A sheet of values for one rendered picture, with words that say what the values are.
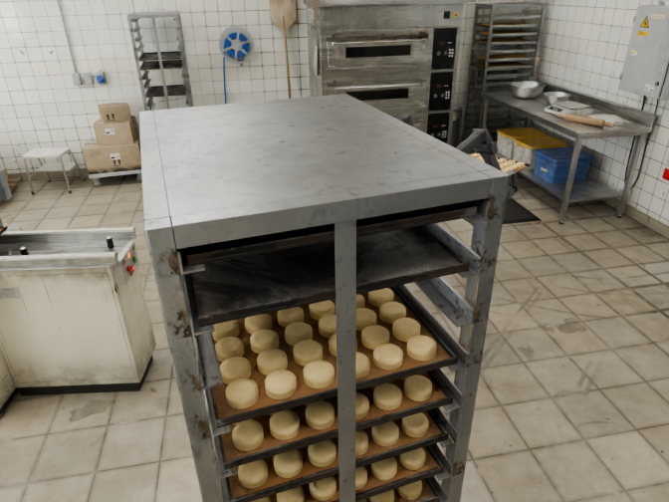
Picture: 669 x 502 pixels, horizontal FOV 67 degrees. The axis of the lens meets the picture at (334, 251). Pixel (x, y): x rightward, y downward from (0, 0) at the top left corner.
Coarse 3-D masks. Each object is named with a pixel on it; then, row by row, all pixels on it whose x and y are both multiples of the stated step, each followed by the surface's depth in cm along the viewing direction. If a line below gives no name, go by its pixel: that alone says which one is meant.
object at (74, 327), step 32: (0, 288) 252; (32, 288) 253; (64, 288) 254; (96, 288) 254; (128, 288) 272; (0, 320) 261; (32, 320) 262; (64, 320) 263; (96, 320) 263; (128, 320) 271; (32, 352) 271; (64, 352) 272; (96, 352) 273; (128, 352) 274; (32, 384) 282; (64, 384) 283; (96, 384) 288; (128, 384) 289
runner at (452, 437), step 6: (438, 408) 97; (432, 414) 99; (438, 414) 97; (444, 414) 95; (438, 420) 97; (444, 420) 95; (444, 426) 95; (450, 426) 93; (450, 432) 93; (456, 432) 91; (450, 438) 93; (456, 438) 92; (444, 444) 92; (450, 444) 92
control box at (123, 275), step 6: (126, 246) 269; (120, 252) 263; (126, 252) 263; (132, 252) 272; (120, 258) 257; (126, 258) 263; (132, 258) 271; (120, 264) 255; (126, 264) 263; (132, 264) 271; (120, 270) 256; (126, 270) 262; (132, 270) 270; (120, 276) 258; (126, 276) 262; (120, 282) 259; (126, 282) 262
